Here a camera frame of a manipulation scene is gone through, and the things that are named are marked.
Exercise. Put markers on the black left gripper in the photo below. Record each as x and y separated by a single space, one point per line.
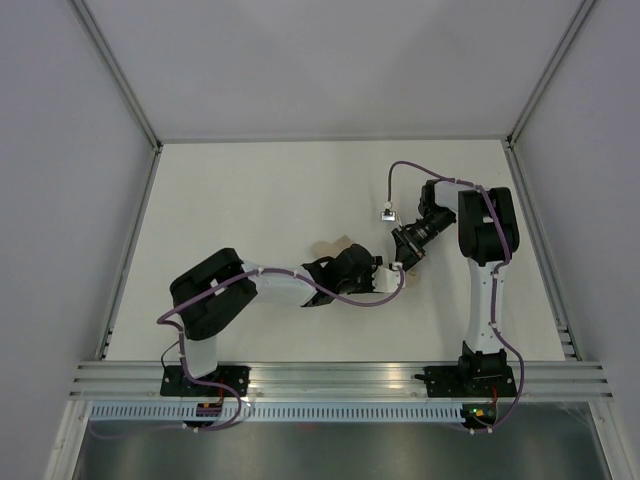
368 287

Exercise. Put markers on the aluminium frame rail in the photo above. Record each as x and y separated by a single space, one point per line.
524 149
89 22

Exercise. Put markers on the aluminium front mounting rail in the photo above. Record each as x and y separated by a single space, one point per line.
369 382

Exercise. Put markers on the aluminium frame rail right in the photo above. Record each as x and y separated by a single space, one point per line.
524 149

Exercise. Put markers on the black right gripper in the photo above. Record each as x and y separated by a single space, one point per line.
408 250

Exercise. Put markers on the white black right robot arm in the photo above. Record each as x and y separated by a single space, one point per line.
488 236

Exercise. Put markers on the white slotted cable duct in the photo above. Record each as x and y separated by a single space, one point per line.
332 412

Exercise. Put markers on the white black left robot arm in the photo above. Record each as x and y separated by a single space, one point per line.
210 295

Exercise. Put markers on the aluminium frame rail left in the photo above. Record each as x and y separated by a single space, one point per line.
89 22

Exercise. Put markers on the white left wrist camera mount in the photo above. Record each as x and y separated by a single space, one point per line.
389 279

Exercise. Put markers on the beige cloth napkin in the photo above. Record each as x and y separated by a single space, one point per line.
323 248

